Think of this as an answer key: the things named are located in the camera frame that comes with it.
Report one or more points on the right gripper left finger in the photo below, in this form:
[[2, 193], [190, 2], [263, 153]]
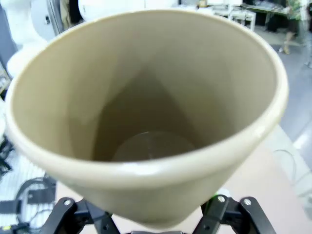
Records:
[[73, 219]]

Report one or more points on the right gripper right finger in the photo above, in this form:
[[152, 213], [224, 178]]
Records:
[[234, 219]]

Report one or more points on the beige plastic cup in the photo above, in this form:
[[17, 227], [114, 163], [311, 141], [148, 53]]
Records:
[[73, 85]]

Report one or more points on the person in floral shirt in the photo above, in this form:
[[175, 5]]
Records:
[[293, 9]]

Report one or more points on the white frame shelf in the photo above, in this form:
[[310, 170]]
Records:
[[243, 15]]

